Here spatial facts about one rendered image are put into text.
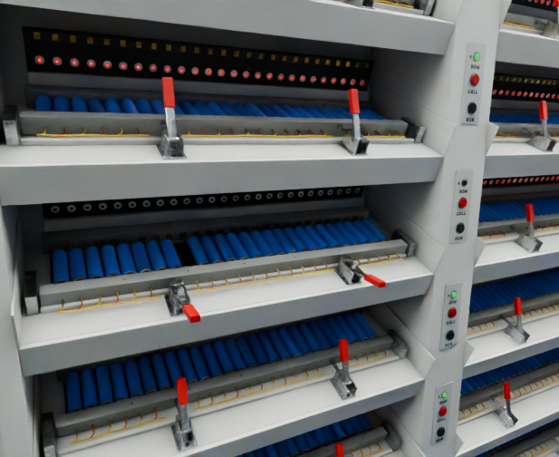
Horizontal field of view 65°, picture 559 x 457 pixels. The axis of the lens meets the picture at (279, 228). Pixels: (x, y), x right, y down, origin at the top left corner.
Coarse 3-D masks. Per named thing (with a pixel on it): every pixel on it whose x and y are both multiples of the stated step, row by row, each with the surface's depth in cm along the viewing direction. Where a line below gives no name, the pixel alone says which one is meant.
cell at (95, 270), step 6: (90, 252) 59; (96, 252) 60; (90, 258) 58; (96, 258) 58; (90, 264) 57; (96, 264) 57; (90, 270) 57; (96, 270) 56; (102, 270) 58; (90, 276) 56; (96, 276) 56; (102, 276) 56
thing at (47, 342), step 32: (64, 224) 61; (96, 224) 63; (384, 224) 83; (32, 256) 60; (416, 256) 76; (32, 288) 51; (224, 288) 61; (256, 288) 62; (288, 288) 63; (320, 288) 64; (352, 288) 66; (384, 288) 69; (416, 288) 73; (32, 320) 50; (64, 320) 51; (96, 320) 52; (128, 320) 53; (160, 320) 54; (224, 320) 58; (256, 320) 61; (288, 320) 64; (32, 352) 48; (64, 352) 50; (96, 352) 52; (128, 352) 54
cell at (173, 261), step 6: (162, 240) 65; (168, 240) 65; (162, 246) 64; (168, 246) 63; (162, 252) 64; (168, 252) 62; (174, 252) 63; (168, 258) 61; (174, 258) 61; (168, 264) 61; (174, 264) 60; (180, 264) 61
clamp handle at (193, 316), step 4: (180, 292) 55; (180, 296) 55; (184, 296) 55; (180, 300) 54; (184, 300) 54; (180, 304) 53; (184, 304) 53; (188, 304) 53; (184, 308) 51; (188, 308) 51; (192, 308) 51; (184, 312) 51; (188, 312) 50; (192, 312) 50; (196, 312) 50; (188, 316) 49; (192, 316) 49; (196, 316) 49; (188, 320) 49; (192, 320) 49; (196, 320) 49
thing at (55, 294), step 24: (216, 264) 61; (240, 264) 62; (264, 264) 63; (288, 264) 65; (312, 264) 67; (48, 288) 52; (72, 288) 52; (96, 288) 53; (120, 288) 55; (144, 288) 56; (216, 288) 59
